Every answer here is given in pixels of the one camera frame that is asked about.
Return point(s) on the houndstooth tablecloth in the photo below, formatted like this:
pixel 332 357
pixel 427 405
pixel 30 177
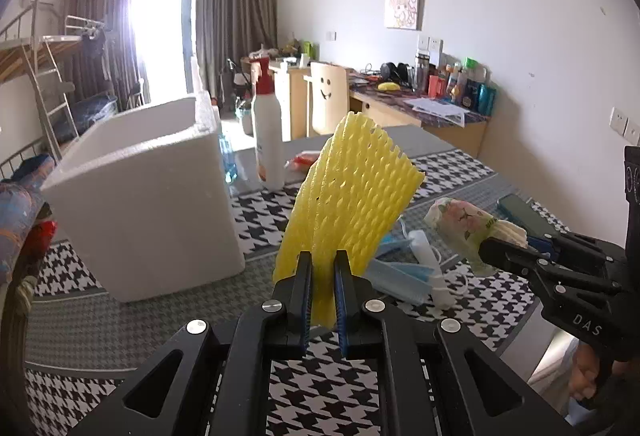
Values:
pixel 260 236

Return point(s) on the white wall socket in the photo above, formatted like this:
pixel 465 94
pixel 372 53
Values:
pixel 430 43
pixel 634 132
pixel 619 120

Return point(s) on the blue patterned quilt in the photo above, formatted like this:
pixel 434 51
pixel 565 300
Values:
pixel 20 211

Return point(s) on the white foam box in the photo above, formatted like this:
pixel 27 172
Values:
pixel 150 206

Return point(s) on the blue face mask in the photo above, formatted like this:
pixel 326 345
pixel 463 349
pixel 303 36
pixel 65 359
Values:
pixel 392 248
pixel 400 281

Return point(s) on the printed papers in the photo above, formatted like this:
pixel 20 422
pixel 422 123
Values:
pixel 435 108

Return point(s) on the blue bedding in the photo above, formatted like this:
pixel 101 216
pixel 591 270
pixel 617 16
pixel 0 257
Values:
pixel 95 111

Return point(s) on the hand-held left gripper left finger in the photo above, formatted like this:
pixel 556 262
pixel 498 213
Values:
pixel 305 316

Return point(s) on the green box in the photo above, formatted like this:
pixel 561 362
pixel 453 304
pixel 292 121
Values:
pixel 307 48

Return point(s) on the row of toiletry bottles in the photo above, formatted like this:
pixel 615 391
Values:
pixel 465 83

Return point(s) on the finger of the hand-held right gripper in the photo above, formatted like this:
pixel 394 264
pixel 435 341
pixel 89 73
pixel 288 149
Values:
pixel 505 255
pixel 540 242

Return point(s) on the brown curtain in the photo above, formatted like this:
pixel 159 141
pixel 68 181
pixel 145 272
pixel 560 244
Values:
pixel 100 6
pixel 235 6

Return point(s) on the red snack packet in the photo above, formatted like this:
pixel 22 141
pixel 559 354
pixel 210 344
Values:
pixel 302 161

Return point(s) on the cartoon wall picture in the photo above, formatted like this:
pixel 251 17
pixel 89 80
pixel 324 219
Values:
pixel 404 9

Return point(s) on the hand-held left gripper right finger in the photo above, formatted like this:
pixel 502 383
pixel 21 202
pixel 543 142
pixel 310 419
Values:
pixel 343 316

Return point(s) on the glass balcony door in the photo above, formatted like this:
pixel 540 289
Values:
pixel 160 16

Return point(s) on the blue liquid glass bottle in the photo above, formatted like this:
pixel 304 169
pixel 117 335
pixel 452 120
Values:
pixel 229 166

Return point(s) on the red bag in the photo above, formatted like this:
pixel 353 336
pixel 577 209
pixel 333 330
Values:
pixel 45 236

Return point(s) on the metal bunk bed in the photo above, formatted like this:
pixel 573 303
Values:
pixel 87 23
pixel 45 66

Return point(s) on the yellow object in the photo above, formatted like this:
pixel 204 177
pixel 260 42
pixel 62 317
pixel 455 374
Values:
pixel 388 86

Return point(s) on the dark bag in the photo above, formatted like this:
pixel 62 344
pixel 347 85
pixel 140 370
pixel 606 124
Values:
pixel 234 83

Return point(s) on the hanging dark clothes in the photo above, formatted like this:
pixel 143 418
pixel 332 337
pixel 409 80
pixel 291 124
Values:
pixel 100 51

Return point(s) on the floral tissue packet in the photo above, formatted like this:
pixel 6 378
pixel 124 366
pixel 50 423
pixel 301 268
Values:
pixel 460 221

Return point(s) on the black headphones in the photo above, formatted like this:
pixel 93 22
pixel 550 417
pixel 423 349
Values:
pixel 392 71

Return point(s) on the wooden desk with patterned cover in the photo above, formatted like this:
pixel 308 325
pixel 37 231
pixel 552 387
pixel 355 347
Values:
pixel 390 108

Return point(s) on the yellow foam net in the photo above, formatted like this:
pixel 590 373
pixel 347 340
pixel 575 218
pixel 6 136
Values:
pixel 345 191

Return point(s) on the wooden smiley face chair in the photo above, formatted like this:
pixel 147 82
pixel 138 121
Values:
pixel 327 108

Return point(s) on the person's right hand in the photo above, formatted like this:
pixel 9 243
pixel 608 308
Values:
pixel 584 376

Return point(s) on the white lotion pump bottle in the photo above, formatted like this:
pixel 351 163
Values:
pixel 267 141

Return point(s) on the dark smartphone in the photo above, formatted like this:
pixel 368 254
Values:
pixel 520 216

